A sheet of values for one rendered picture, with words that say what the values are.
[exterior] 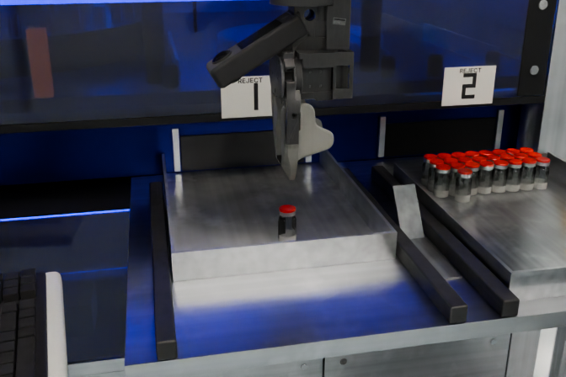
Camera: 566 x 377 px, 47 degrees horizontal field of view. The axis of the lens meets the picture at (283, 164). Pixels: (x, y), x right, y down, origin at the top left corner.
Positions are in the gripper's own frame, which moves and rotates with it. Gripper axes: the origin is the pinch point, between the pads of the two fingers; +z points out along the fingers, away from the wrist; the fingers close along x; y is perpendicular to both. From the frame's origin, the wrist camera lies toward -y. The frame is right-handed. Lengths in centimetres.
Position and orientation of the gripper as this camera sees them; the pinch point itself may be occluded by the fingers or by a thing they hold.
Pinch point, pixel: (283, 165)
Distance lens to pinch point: 77.0
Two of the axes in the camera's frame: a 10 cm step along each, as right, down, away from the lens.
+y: 9.8, -0.7, 1.9
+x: -2.0, -3.4, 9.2
